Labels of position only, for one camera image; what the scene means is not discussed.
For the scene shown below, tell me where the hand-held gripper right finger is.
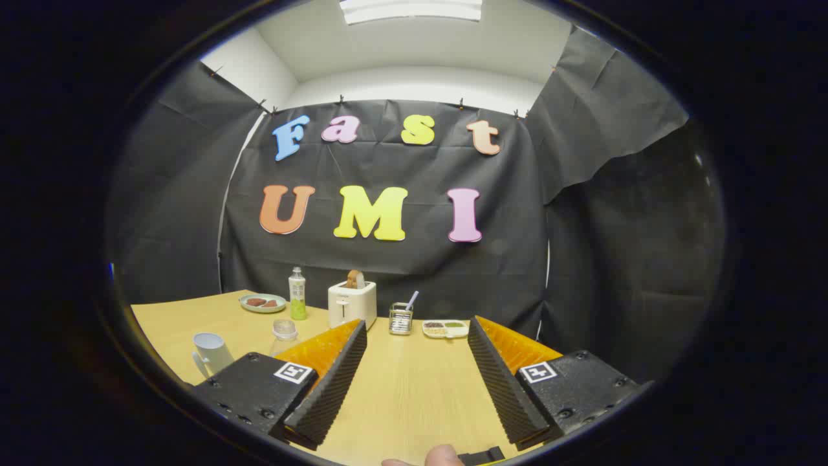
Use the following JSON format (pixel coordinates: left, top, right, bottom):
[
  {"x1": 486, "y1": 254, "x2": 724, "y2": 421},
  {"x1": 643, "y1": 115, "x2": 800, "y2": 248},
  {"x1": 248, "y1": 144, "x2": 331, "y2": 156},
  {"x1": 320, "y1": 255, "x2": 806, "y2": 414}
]
[{"x1": 467, "y1": 315, "x2": 648, "y2": 447}]

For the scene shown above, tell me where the white divided bean dish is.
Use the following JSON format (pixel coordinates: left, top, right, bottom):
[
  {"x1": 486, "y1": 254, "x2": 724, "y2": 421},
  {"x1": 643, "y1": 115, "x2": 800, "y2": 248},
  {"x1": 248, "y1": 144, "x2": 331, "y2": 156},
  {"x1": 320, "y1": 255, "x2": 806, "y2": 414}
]
[{"x1": 422, "y1": 320, "x2": 470, "y2": 339}]

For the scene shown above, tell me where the ceiling light panel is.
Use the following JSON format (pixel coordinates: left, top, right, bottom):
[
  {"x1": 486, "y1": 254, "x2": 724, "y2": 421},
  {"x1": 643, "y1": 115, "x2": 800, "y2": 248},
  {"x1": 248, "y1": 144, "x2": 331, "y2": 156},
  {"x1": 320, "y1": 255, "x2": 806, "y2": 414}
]
[{"x1": 339, "y1": 0, "x2": 483, "y2": 25}]

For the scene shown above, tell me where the capped green juice bottle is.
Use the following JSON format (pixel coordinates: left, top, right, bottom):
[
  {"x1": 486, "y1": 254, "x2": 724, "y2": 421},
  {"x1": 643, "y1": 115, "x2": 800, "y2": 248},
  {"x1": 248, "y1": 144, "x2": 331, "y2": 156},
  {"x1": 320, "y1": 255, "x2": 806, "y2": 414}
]
[{"x1": 289, "y1": 267, "x2": 308, "y2": 321}]

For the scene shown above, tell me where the wooden table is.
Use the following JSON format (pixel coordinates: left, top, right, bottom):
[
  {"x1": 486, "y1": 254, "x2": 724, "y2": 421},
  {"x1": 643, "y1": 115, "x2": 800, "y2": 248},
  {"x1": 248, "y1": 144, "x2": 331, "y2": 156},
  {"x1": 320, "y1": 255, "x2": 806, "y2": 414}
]
[{"x1": 131, "y1": 289, "x2": 563, "y2": 466}]

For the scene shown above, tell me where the pale green plate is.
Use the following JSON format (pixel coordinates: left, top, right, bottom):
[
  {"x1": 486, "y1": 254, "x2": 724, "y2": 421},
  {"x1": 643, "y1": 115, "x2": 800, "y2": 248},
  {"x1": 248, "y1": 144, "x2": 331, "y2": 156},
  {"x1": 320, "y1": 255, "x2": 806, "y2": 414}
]
[{"x1": 239, "y1": 293, "x2": 287, "y2": 314}]

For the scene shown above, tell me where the green label juice bottle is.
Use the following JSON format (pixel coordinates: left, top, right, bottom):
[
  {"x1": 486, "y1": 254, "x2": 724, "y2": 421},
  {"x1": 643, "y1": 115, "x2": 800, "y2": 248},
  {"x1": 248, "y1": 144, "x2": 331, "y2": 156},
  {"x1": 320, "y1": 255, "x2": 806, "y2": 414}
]
[{"x1": 270, "y1": 318, "x2": 300, "y2": 357}]

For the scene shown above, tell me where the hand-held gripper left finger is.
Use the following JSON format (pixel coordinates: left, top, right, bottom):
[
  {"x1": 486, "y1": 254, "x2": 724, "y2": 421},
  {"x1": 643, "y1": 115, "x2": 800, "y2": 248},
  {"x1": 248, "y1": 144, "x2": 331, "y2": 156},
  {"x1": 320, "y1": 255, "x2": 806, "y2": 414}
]
[{"x1": 193, "y1": 318, "x2": 368, "y2": 452}]

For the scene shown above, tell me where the cream toaster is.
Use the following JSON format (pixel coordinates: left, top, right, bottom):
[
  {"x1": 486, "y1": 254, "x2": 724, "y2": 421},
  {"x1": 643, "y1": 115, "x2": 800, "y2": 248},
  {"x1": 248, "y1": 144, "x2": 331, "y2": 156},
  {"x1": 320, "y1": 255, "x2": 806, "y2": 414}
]
[{"x1": 327, "y1": 280, "x2": 378, "y2": 331}]

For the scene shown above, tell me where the white cup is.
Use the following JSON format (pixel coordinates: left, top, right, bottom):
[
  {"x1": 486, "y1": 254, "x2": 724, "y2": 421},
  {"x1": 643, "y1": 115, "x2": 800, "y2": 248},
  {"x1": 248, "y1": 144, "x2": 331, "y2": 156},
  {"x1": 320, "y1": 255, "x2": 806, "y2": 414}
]
[{"x1": 191, "y1": 332, "x2": 235, "y2": 379}]

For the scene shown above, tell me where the metal wire basket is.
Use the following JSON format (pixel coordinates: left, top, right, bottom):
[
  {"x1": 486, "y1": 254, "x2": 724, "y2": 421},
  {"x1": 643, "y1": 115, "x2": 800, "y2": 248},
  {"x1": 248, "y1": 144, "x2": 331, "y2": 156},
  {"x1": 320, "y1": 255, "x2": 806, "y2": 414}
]
[{"x1": 389, "y1": 302, "x2": 415, "y2": 336}]

